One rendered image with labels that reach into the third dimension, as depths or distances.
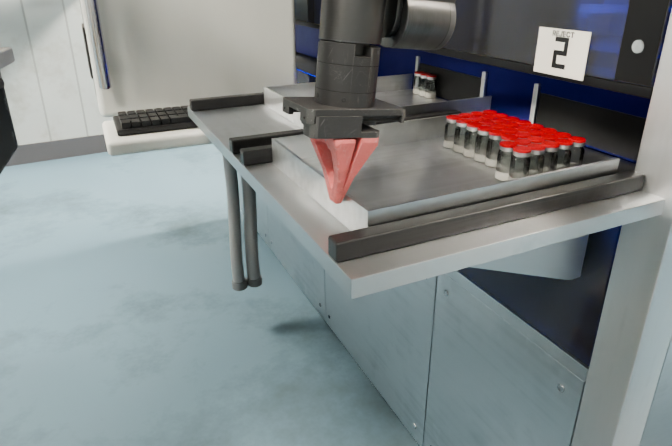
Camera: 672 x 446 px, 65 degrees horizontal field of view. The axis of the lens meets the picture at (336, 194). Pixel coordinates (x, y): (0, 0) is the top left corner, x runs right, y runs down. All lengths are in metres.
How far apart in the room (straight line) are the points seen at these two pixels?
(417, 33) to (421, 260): 0.21
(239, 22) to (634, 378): 1.10
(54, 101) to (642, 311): 3.55
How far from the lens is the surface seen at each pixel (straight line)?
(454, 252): 0.50
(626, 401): 0.84
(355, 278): 0.45
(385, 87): 1.17
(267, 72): 1.43
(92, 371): 1.85
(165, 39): 1.36
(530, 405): 0.99
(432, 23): 0.52
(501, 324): 0.97
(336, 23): 0.47
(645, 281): 0.75
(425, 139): 0.82
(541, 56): 0.80
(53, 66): 3.82
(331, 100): 0.48
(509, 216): 0.57
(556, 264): 0.76
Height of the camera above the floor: 1.11
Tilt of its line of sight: 22 degrees down
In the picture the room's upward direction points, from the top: straight up
